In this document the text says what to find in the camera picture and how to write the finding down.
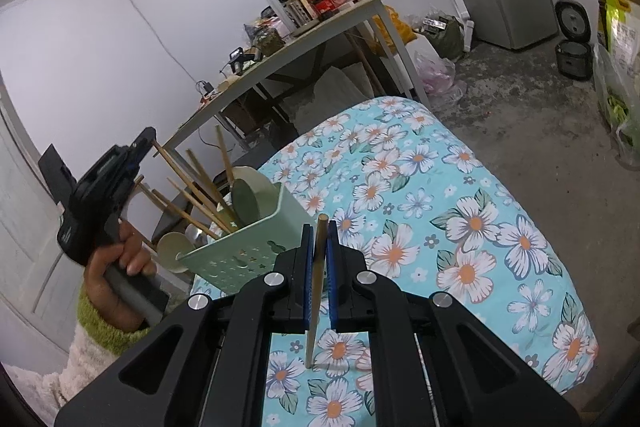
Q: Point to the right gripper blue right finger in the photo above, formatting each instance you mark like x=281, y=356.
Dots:
x=333, y=272

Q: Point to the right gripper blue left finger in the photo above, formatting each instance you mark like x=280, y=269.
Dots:
x=308, y=248

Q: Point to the wooden chopstick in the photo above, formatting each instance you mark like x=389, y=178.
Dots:
x=228, y=168
x=316, y=286
x=211, y=189
x=205, y=203
x=166, y=205

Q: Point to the white pearlescent rice paddle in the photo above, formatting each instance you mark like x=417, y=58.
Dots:
x=253, y=195

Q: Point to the cream soup ladle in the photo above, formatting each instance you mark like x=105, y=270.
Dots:
x=170, y=247

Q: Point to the left green fuzzy sleeve forearm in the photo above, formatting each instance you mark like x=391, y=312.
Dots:
x=96, y=345

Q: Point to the person left hand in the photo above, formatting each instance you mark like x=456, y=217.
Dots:
x=127, y=257

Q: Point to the green perforated utensil holder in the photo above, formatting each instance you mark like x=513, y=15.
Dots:
x=230, y=262

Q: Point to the white panel door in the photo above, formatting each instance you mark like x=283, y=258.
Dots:
x=38, y=284

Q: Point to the floral blue quilt cover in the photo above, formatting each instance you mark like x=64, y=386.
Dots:
x=427, y=214

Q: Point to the yellow plastic bag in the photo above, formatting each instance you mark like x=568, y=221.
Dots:
x=405, y=32

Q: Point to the long white-legged table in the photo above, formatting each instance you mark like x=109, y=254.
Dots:
x=362, y=12

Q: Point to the black rice cooker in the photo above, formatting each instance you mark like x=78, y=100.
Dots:
x=574, y=52

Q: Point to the yellow printed bag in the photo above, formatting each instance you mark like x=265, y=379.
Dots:
x=622, y=30

